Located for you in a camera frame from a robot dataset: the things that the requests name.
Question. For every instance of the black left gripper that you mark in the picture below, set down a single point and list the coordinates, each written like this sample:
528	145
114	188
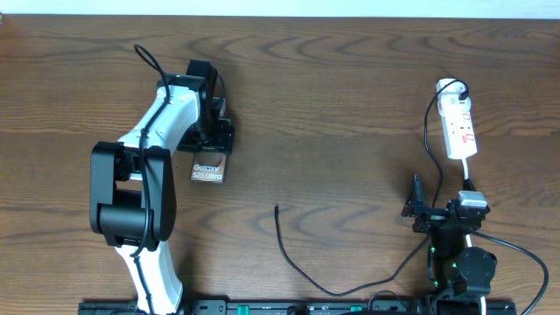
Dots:
224	143

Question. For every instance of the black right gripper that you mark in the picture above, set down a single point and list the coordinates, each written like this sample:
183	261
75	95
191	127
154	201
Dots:
415	206

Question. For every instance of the Galaxy S25 Ultra smartphone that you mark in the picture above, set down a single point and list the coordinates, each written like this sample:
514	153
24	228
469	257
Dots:
209	167

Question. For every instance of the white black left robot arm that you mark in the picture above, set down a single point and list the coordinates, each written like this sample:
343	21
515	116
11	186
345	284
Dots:
133	202

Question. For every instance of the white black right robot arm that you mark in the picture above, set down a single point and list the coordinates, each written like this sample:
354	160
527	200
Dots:
461	272

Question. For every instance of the white power strip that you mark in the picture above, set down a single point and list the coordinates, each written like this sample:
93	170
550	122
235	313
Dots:
454	105

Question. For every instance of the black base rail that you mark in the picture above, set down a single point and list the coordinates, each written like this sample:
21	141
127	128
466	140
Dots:
383	305

